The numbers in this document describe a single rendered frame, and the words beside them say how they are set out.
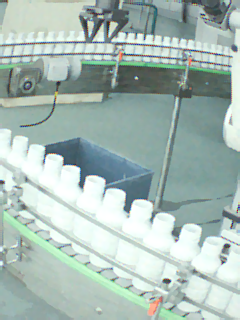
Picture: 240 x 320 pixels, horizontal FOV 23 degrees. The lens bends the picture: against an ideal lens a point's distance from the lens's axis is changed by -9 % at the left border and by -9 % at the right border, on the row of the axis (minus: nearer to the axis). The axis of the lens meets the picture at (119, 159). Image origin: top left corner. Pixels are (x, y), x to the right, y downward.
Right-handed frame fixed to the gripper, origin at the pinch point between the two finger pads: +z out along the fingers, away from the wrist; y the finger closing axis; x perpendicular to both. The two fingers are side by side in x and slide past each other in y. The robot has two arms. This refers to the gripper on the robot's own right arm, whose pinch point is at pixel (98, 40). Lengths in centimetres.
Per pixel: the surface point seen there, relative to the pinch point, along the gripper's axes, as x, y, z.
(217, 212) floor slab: -76, -235, 133
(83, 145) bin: -39, -47, 47
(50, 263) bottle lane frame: 13, 18, 46
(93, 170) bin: -33, -48, 53
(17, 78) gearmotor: -113, -75, 43
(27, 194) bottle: 1.3, 14.9, 34.8
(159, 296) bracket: 46, 24, 34
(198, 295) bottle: 49, 15, 36
